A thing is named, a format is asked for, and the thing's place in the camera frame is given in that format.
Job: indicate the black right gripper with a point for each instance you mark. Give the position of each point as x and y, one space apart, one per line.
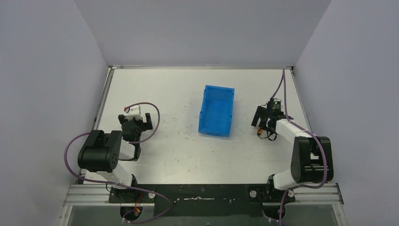
264 116

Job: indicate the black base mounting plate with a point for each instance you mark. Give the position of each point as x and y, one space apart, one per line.
200 200

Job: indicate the aluminium back table rail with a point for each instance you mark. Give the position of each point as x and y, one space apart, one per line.
216 67

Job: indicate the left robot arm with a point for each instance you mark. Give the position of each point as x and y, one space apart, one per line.
102 152

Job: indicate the blue plastic bin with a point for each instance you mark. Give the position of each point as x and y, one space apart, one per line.
215 116

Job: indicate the orange handled screwdriver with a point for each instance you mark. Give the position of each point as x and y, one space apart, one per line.
261 131

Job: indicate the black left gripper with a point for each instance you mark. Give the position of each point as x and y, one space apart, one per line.
142 124

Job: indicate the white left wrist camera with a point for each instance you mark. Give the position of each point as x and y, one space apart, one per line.
133 112

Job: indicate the aluminium left table rail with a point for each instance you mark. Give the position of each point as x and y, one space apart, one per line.
103 97

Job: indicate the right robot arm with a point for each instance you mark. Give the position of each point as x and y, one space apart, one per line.
277 184

